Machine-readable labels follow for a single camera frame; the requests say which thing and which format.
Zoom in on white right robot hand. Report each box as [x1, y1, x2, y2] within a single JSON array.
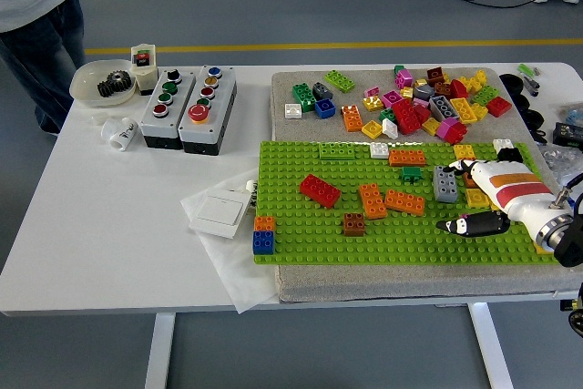
[[435, 159, 574, 240]]

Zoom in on red two-by-three brick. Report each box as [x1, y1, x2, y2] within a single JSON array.
[[391, 98, 423, 136]]

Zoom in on black angular brick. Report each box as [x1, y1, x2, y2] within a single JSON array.
[[497, 147, 524, 164]]

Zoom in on red two-by-two brick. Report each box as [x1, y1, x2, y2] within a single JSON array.
[[448, 120, 469, 144], [486, 96, 514, 118]]

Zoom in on pink slope brick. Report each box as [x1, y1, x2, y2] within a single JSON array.
[[435, 118, 459, 139]]

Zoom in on yellow two-by-four brick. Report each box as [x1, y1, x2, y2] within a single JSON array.
[[449, 97, 479, 125]]

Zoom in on orange two-by-four brick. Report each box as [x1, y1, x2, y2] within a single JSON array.
[[384, 188, 426, 216], [387, 148, 428, 168]]

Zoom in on dark grey rounded brick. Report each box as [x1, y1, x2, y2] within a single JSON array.
[[412, 78, 436, 101]]

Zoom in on white slope brick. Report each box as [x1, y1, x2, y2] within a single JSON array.
[[380, 118, 401, 140]]

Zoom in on magenta two-by-two brick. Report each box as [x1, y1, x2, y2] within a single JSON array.
[[380, 89, 404, 108]]

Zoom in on flat lime two-by-four brick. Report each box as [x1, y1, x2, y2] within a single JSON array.
[[317, 141, 357, 161]]

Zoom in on red two-by-four brick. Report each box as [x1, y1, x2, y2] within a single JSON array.
[[299, 173, 342, 210]]

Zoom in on green studded baseplate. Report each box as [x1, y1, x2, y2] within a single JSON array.
[[253, 139, 565, 267]]

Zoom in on dark grey slope brick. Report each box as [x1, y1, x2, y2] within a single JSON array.
[[312, 81, 334, 102]]

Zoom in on black box green print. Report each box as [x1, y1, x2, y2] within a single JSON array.
[[552, 121, 583, 150]]

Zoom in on plastic bag blue parts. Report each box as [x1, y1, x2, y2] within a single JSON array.
[[557, 103, 583, 126]]

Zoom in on small silver tool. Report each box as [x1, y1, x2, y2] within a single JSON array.
[[522, 74, 542, 97]]

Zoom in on white plastic bowl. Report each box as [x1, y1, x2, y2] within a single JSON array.
[[68, 58, 138, 108]]

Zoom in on white table leg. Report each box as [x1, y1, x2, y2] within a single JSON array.
[[144, 313, 177, 389], [467, 301, 515, 389]]

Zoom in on white pipe tee fitting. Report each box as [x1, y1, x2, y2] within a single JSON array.
[[100, 117, 139, 153]]

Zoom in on four-button control box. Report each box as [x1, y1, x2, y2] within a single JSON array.
[[139, 67, 198, 151]]

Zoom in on grey-brown mat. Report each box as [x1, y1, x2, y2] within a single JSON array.
[[271, 67, 583, 304]]

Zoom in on emergency stop control box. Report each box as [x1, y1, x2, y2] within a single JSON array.
[[177, 65, 239, 157]]

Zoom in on small white labelled tube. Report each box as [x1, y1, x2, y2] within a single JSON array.
[[243, 178, 257, 215]]

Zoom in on white paper sheet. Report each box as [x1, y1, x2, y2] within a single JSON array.
[[180, 169, 281, 315]]

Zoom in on small white switch box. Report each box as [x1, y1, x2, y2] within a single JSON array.
[[129, 43, 159, 97]]

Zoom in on white wall switch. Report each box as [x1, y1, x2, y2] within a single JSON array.
[[189, 187, 254, 240]]

